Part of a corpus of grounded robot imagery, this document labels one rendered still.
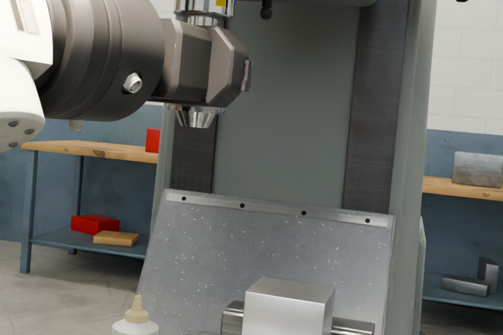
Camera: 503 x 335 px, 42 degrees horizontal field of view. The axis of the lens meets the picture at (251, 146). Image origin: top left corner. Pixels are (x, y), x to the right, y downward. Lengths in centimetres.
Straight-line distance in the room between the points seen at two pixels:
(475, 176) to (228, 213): 338
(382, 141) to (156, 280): 34
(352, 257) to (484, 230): 393
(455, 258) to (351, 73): 396
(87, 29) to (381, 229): 58
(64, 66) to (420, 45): 62
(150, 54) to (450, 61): 437
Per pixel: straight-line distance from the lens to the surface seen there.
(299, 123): 87
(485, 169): 418
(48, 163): 544
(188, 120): 51
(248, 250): 87
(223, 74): 44
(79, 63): 35
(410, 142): 88
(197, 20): 51
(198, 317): 85
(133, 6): 39
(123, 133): 514
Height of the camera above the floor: 121
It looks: 3 degrees down
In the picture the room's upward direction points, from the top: 5 degrees clockwise
